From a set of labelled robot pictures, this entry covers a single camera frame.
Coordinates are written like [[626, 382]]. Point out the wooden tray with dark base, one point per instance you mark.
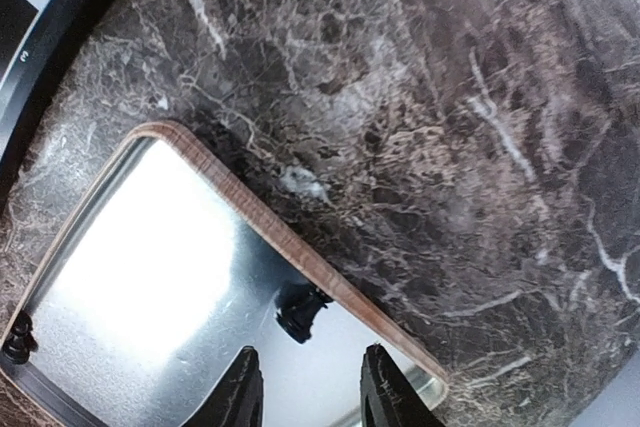
[[165, 270]]

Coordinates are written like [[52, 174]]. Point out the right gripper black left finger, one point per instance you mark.
[[237, 398]]

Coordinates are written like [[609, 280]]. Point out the black grey chess board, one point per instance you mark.
[[39, 40]]

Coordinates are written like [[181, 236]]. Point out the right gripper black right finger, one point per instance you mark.
[[387, 397]]

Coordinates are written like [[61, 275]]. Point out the black chess piece in tray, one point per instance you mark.
[[20, 342]]

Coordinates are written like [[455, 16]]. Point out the black chess piece tray corner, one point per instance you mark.
[[296, 308]]

